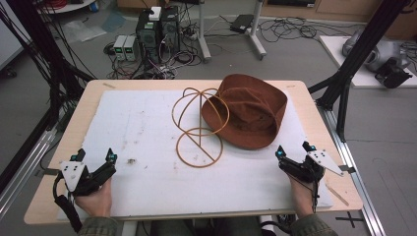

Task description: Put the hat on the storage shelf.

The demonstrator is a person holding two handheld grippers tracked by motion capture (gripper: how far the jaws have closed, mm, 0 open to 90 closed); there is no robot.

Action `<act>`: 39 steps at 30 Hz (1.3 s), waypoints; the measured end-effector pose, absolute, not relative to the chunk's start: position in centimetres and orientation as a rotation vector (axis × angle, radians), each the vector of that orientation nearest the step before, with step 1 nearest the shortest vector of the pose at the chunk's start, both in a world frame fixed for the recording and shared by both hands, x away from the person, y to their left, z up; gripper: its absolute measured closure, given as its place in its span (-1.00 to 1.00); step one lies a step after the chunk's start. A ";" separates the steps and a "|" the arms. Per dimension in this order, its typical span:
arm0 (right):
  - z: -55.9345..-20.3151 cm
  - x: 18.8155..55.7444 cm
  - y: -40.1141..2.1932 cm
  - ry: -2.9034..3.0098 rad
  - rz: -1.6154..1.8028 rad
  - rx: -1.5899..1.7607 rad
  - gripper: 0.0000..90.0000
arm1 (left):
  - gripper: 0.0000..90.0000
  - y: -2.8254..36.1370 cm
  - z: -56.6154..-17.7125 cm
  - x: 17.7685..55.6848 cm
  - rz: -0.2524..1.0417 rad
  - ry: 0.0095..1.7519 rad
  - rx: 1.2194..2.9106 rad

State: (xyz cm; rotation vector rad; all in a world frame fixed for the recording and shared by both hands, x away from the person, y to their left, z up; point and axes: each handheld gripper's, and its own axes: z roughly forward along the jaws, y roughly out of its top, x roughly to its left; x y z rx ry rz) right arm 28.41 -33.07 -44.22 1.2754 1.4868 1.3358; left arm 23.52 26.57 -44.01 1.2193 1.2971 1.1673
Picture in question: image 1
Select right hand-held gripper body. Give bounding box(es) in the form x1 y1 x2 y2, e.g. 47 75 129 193
277 149 345 184

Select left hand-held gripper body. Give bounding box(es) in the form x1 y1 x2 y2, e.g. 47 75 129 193
60 159 118 198

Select person's right hand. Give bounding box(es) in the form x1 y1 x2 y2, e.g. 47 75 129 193
287 172 319 218

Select person's left hand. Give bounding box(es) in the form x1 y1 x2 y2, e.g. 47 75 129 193
74 178 113 218

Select white foam mat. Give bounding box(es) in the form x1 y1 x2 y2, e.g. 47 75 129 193
56 88 334 221

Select thin wooden strip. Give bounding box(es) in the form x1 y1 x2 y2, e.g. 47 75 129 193
324 183 350 207

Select brown bucket hat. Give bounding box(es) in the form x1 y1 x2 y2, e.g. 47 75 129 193
200 73 289 151

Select white floor platform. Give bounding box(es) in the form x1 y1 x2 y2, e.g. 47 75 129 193
319 34 417 89

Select grey bench power supply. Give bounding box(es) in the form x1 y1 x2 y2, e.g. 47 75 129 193
113 34 128 62
124 34 139 62

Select black device on platform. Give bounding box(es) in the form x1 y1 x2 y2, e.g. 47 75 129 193
374 60 414 89

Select grey stand leg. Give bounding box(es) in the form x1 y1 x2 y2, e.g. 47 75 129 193
246 0 268 61
196 0 212 64

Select grey robot shell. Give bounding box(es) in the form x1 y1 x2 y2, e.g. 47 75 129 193
341 29 411 74

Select clear plastic sheet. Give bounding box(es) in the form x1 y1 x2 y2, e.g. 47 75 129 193
61 19 108 44

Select black computer tower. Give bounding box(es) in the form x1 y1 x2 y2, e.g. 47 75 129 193
135 9 162 64
158 5 181 55

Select teal floor sheet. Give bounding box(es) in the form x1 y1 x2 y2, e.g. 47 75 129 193
99 11 127 33

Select flat black box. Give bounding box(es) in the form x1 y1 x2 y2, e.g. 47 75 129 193
229 13 256 34

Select round white table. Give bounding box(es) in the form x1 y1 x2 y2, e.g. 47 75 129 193
36 0 96 15

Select white box on tower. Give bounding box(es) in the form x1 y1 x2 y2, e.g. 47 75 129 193
149 6 162 22

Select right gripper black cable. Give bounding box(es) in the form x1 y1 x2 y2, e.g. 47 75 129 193
310 178 321 214

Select grey metal bracket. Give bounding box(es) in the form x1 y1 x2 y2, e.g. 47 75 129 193
34 167 62 178
338 164 357 175

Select aluminium rail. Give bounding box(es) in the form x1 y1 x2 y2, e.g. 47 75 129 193
315 100 388 236
0 127 59 215

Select tan wire hat stand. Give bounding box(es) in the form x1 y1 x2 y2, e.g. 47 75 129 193
170 87 231 169

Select black frame strut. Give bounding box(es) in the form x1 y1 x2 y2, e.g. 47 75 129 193
307 0 411 143

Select tangle of cables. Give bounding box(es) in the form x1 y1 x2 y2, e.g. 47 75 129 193
103 41 204 81

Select black frame with cables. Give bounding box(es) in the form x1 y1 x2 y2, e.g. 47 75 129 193
0 0 96 132

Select loose black floor cables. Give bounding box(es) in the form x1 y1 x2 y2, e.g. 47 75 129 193
258 15 330 44

